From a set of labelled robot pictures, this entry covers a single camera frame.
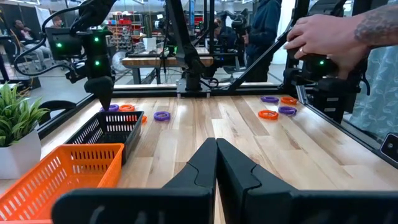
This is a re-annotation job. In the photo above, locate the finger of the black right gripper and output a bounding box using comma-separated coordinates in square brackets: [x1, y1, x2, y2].
[84, 76, 114, 111]

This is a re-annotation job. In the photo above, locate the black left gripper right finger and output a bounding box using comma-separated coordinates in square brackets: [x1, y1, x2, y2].
[216, 138, 398, 224]

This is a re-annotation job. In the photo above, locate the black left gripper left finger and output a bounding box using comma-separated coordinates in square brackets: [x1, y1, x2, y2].
[51, 138, 218, 224]

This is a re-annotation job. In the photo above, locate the person's right forearm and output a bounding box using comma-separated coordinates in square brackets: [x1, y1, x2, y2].
[353, 2, 398, 50]

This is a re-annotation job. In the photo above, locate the white round fan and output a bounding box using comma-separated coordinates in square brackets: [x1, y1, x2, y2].
[111, 49, 131, 74]

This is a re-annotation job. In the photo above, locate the black plastic mesh basket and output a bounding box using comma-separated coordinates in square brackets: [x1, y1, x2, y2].
[64, 111, 145, 166]

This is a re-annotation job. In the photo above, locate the shelf with red bins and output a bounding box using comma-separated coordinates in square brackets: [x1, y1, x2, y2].
[107, 12, 144, 52]

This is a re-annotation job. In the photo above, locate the wooden workbench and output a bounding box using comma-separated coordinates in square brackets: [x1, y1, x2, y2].
[121, 46, 215, 85]

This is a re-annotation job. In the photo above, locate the white box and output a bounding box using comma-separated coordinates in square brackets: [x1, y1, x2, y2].
[142, 37, 158, 52]

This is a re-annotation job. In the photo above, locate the person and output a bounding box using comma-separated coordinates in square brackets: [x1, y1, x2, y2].
[12, 19, 53, 68]
[241, 0, 283, 83]
[348, 45, 398, 142]
[213, 17, 237, 52]
[51, 15, 65, 29]

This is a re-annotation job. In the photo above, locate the green plant in white pot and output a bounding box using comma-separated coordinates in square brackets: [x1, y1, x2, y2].
[0, 82, 50, 180]

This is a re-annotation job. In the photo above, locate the orange plastic mesh basket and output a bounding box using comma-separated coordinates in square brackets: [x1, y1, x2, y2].
[0, 142, 125, 224]

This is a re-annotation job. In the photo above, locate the person's right hand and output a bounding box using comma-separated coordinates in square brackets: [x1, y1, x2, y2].
[283, 12, 373, 80]

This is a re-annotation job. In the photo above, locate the black curved frame handle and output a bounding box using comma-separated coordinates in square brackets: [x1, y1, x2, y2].
[39, 100, 77, 125]

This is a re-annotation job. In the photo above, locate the black right arm cable loop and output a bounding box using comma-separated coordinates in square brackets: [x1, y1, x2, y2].
[12, 7, 83, 78]

